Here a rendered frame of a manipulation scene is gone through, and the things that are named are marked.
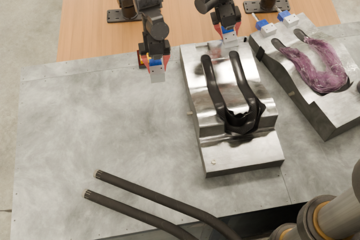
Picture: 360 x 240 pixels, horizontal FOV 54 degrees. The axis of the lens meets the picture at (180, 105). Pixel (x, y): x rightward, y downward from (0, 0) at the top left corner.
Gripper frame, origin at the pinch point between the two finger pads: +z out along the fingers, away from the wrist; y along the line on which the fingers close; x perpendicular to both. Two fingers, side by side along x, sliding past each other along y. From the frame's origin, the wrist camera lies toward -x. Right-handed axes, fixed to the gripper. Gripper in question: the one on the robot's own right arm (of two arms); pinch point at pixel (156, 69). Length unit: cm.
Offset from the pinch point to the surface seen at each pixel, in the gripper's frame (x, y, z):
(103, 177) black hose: -22.1, -22.3, 24.2
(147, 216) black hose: -37.6, -9.7, 28.1
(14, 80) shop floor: 111, -88, 52
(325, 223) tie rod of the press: -73, 21, -6
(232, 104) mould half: -14.3, 22.5, 9.0
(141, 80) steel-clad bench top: 12.8, -5.7, 10.5
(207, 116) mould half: -17.2, 13.4, 10.1
